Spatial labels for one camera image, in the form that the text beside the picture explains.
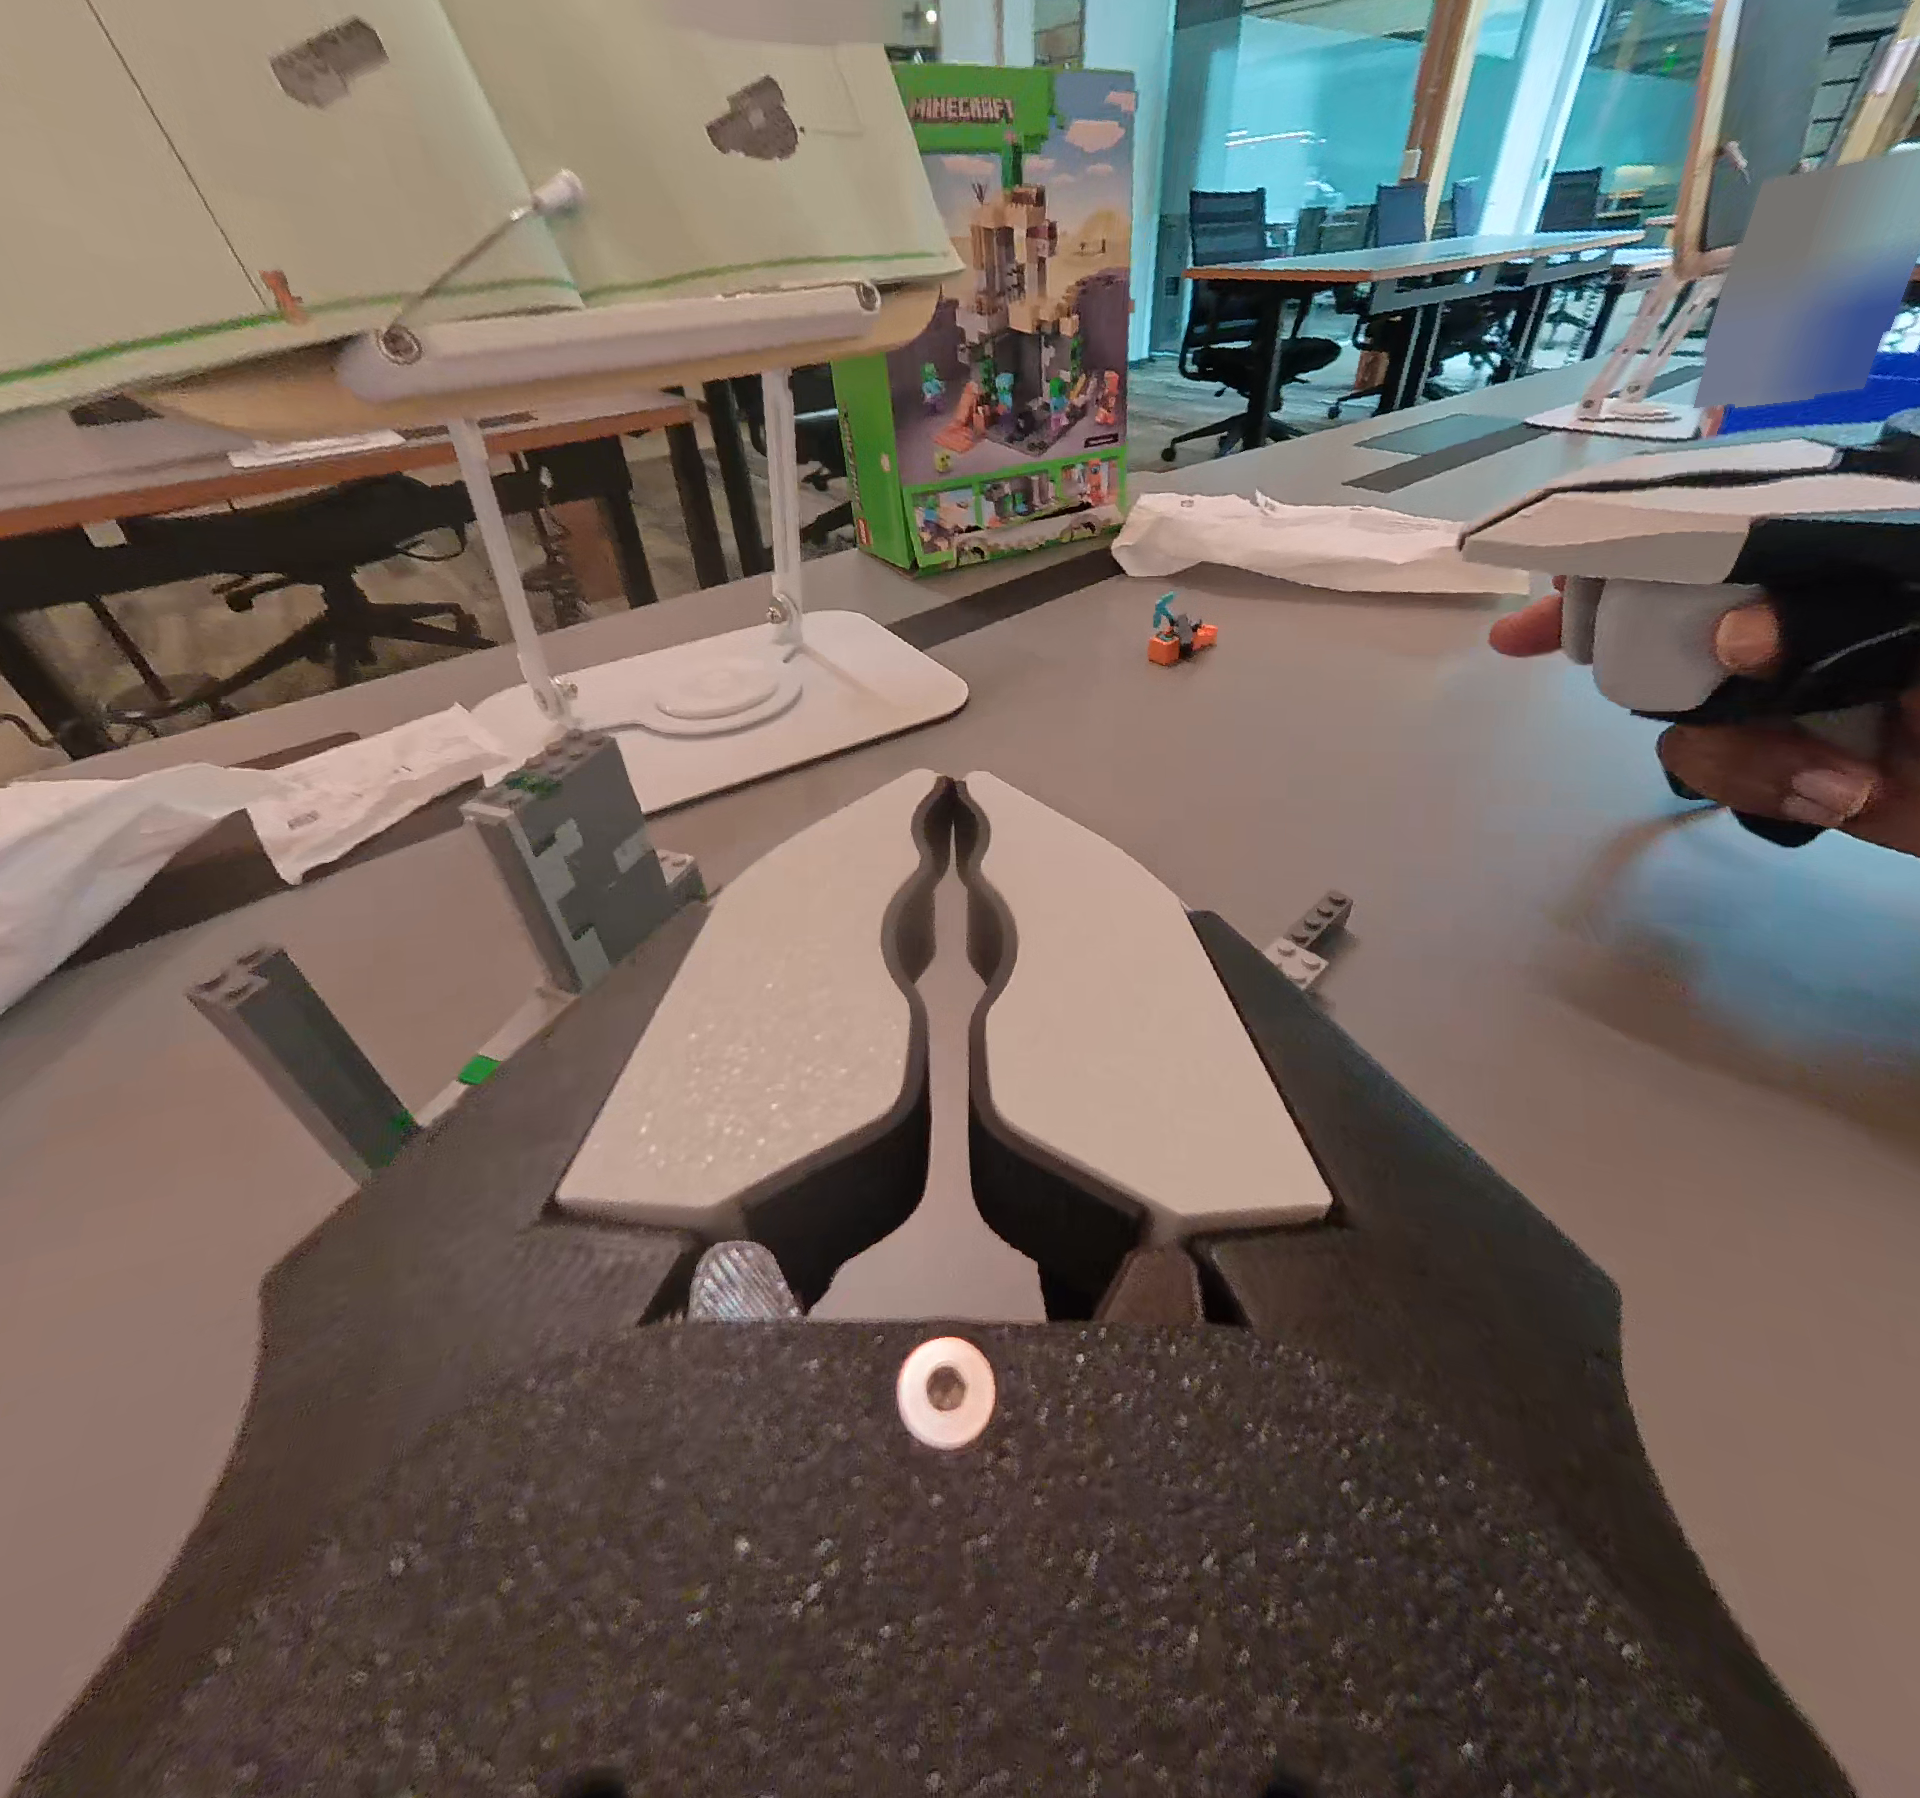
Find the white book stand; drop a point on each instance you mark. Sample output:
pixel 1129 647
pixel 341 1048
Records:
pixel 719 694

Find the person's right hand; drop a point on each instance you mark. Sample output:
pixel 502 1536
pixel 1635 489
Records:
pixel 1786 793

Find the white paper bag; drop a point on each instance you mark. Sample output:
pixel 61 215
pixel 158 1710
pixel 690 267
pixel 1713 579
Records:
pixel 1321 545
pixel 104 867

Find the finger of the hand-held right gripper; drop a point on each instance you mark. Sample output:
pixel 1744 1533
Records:
pixel 1697 468
pixel 1620 545

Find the grey brick model on baseplate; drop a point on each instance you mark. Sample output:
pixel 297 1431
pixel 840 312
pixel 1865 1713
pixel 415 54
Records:
pixel 585 853

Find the flat white printed bag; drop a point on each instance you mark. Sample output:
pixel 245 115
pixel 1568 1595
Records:
pixel 392 793

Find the brown-edged office table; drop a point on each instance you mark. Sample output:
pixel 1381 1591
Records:
pixel 224 479

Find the green brick set box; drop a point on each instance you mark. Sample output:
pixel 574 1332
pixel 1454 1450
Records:
pixel 1004 329

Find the dark grey long brick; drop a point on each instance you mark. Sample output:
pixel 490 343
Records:
pixel 1307 936

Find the long office table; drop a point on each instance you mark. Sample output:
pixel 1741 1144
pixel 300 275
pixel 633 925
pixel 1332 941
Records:
pixel 1409 260

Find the open instruction booklet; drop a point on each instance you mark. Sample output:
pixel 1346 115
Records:
pixel 449 102

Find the grey desk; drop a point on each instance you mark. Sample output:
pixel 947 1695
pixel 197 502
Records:
pixel 1426 1076

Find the black office chair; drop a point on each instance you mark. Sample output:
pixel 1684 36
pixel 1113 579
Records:
pixel 1426 216
pixel 300 582
pixel 1253 312

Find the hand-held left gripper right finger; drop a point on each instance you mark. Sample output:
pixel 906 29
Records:
pixel 1156 1048

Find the orange teal brick figure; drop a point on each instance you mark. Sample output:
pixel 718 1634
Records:
pixel 1182 636

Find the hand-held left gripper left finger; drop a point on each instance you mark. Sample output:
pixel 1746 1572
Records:
pixel 751 1048

